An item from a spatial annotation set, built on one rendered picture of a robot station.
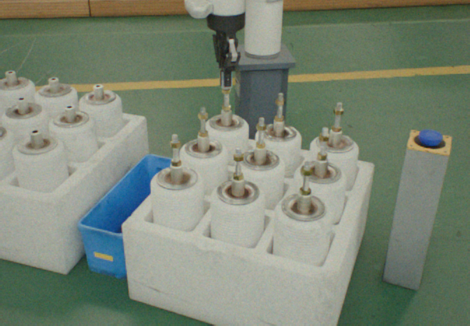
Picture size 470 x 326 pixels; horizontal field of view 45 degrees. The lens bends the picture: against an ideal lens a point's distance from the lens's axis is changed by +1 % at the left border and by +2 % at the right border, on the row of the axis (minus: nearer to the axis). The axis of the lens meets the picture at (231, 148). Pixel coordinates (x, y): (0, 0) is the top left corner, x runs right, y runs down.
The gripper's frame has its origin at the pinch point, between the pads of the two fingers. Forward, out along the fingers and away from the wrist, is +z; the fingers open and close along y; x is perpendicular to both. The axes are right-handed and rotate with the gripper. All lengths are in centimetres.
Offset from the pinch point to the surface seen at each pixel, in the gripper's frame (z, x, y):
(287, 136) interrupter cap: 10.1, -10.5, -9.3
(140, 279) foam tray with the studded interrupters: 29.3, 22.8, -22.0
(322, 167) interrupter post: 8.5, -11.1, -24.9
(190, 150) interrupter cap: 10.1, 10.0, -10.0
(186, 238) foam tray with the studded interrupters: 17.4, 14.7, -27.0
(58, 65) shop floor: 35, 36, 110
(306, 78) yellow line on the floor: 35, -52, 73
